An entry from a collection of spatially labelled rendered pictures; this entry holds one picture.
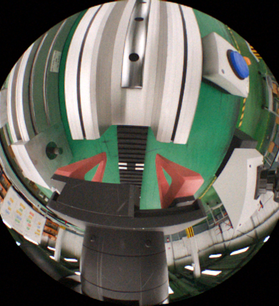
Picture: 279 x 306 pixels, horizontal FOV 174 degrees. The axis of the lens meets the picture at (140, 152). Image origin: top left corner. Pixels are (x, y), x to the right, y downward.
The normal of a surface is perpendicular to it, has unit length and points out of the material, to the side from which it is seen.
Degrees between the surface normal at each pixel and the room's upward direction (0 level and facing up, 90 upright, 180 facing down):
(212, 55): 90
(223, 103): 0
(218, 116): 0
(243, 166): 90
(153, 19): 0
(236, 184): 90
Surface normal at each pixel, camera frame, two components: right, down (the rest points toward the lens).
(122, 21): 0.03, 0.55
